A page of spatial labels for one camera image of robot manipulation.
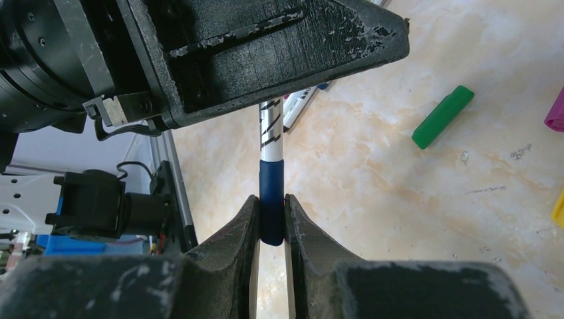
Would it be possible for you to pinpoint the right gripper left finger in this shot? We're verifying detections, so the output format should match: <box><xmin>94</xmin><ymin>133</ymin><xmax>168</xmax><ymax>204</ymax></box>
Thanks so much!
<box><xmin>1</xmin><ymin>196</ymin><xmax>259</xmax><ymax>318</ymax></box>

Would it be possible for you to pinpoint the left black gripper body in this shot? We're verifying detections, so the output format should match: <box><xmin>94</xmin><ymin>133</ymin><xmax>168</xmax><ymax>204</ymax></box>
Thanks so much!
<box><xmin>1</xmin><ymin>1</ymin><xmax>161</xmax><ymax>169</ymax></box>

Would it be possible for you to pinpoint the blue cap marker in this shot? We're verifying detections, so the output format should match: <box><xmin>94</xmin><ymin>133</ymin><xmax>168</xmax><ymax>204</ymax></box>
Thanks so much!
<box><xmin>259</xmin><ymin>98</ymin><xmax>285</xmax><ymax>247</ymax></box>

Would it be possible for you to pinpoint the yellow end purple cap marker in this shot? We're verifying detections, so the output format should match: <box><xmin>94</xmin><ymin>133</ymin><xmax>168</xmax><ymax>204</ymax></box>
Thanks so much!
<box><xmin>283</xmin><ymin>86</ymin><xmax>318</xmax><ymax>132</ymax></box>

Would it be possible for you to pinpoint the yellow pen cap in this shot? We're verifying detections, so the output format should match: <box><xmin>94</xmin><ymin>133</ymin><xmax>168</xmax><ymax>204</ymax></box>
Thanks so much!
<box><xmin>551</xmin><ymin>189</ymin><xmax>564</xmax><ymax>229</ymax></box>

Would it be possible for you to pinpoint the purple pen cap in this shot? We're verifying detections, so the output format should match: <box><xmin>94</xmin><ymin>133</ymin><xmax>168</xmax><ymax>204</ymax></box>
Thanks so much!
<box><xmin>544</xmin><ymin>88</ymin><xmax>564</xmax><ymax>132</ymax></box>

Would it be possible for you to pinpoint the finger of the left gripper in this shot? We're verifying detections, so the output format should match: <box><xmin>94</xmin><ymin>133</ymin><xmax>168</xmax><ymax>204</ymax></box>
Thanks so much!
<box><xmin>117</xmin><ymin>1</ymin><xmax>410</xmax><ymax>129</ymax></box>

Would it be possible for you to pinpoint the aluminium frame rail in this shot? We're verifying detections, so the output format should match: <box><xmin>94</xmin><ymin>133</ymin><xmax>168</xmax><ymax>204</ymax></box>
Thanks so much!
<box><xmin>150</xmin><ymin>131</ymin><xmax>198</xmax><ymax>253</ymax></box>

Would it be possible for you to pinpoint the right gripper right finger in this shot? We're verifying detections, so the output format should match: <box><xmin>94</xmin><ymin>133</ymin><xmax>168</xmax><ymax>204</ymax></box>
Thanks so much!
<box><xmin>285</xmin><ymin>195</ymin><xmax>531</xmax><ymax>318</ymax></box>

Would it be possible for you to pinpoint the green pen cap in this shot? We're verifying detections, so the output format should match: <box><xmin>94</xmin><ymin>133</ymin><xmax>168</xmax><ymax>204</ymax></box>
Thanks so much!
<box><xmin>412</xmin><ymin>85</ymin><xmax>475</xmax><ymax>150</ymax></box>

